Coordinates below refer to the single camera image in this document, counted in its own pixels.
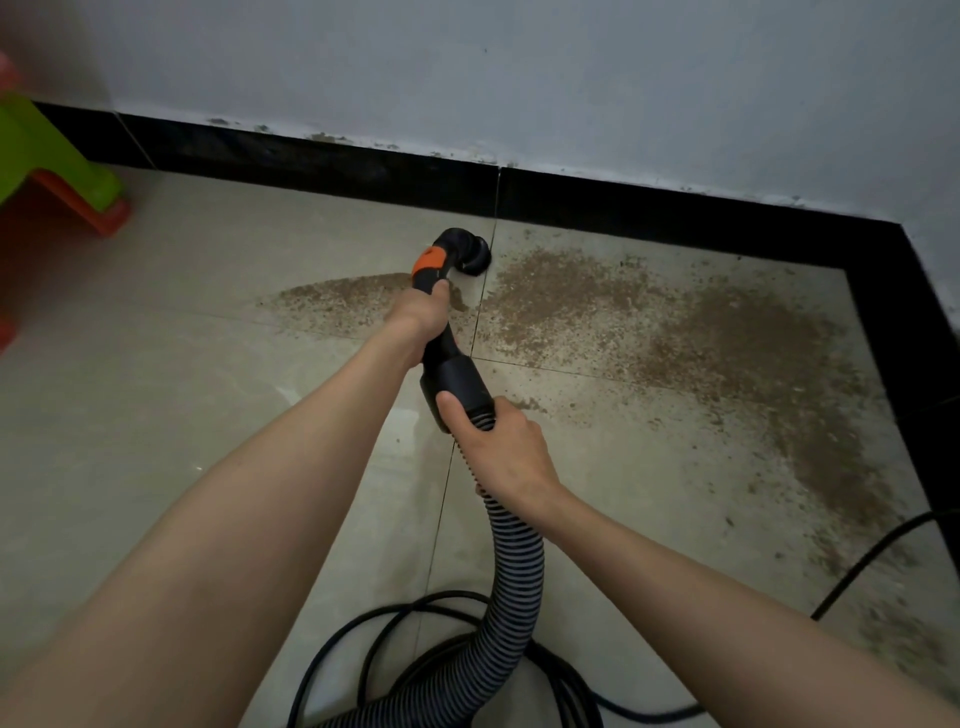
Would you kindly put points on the person's right hand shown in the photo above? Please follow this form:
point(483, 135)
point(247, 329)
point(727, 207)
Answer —
point(507, 458)

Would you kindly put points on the person's left hand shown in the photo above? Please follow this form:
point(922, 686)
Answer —
point(417, 318)

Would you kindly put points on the brown sawdust dirt patch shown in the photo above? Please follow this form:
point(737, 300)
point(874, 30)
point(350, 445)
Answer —
point(690, 330)

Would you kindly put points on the person's left forearm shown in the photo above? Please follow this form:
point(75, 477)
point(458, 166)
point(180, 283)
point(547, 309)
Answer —
point(195, 570)

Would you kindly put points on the person's right forearm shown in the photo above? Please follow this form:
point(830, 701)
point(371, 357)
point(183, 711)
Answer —
point(750, 630)

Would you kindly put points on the tiled floor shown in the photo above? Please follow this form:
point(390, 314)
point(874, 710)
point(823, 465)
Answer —
point(150, 375)

